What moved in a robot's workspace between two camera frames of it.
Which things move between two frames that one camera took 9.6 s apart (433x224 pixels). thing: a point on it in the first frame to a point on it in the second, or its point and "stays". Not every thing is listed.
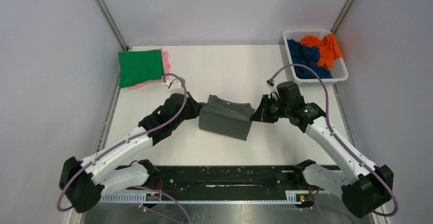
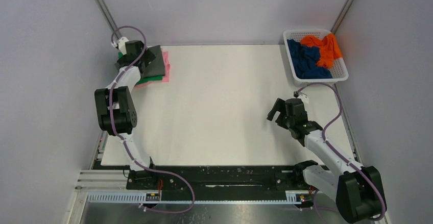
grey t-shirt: x=230 y=118 to x=155 y=67
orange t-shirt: x=329 y=49 stays
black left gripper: x=193 y=106 to x=145 y=57
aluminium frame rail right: x=347 y=5 stays
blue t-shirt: x=308 y=55 stays
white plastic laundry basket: x=339 y=71 stays
